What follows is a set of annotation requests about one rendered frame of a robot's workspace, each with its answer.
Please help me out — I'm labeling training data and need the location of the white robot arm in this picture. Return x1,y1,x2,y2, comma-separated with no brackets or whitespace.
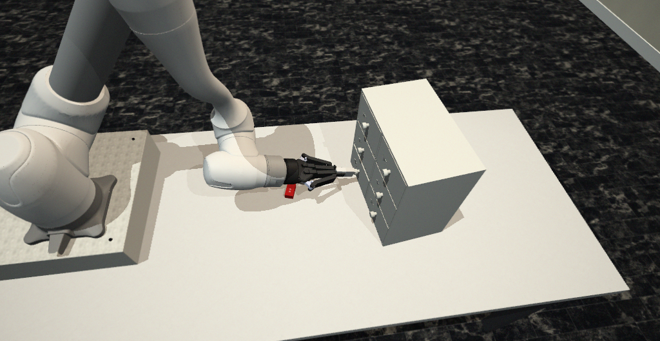
0,0,287,257

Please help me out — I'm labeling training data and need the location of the red nine-volt battery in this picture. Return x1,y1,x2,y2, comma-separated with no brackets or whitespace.
285,184,296,199

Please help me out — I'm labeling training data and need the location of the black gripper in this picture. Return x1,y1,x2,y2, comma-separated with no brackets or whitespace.
283,153,355,191

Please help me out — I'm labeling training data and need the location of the grey chest of drawers with cream top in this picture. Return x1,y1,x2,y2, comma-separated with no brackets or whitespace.
360,79,486,247

